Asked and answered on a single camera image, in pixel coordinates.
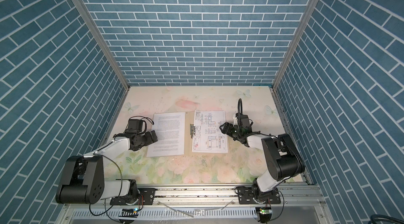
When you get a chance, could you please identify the white printed text sheet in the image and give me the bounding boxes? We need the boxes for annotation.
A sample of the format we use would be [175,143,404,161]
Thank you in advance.
[146,112,185,158]

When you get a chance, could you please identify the white technical drawing sheet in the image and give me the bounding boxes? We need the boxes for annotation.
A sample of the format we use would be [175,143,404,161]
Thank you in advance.
[191,110,229,153]

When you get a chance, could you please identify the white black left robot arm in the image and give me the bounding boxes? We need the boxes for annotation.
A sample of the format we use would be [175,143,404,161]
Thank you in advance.
[55,130,158,206]

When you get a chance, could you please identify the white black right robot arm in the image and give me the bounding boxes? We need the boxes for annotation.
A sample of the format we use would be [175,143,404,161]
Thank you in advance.
[219,123,306,202]

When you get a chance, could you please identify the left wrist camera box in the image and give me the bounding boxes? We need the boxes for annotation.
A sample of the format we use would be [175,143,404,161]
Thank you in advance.
[124,116,147,135]

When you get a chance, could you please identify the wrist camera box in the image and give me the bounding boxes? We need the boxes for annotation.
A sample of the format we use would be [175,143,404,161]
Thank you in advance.
[124,116,147,135]
[235,113,251,127]

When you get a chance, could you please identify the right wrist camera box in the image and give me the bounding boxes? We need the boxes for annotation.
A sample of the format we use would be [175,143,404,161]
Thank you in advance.
[235,113,251,127]

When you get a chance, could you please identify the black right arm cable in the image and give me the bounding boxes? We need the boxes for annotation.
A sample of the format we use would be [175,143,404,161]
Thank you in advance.
[236,98,278,144]

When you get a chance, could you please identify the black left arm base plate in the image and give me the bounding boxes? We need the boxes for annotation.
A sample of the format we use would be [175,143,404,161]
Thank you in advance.
[110,188,156,206]

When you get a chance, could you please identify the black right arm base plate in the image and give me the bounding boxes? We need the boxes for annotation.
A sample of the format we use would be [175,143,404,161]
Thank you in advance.
[234,186,281,205]

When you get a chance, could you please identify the aluminium front rail frame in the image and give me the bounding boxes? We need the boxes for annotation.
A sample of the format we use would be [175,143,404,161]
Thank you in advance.
[57,183,333,224]

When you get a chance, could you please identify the aluminium left corner post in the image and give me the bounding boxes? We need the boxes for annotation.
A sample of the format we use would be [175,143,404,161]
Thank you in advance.
[71,0,130,91]

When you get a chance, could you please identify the aluminium corner post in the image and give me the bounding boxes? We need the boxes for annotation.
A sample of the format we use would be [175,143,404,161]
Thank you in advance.
[71,0,130,91]
[272,0,319,90]

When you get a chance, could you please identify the aluminium right corner post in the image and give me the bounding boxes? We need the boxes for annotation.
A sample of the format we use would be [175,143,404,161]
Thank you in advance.
[272,0,319,90]

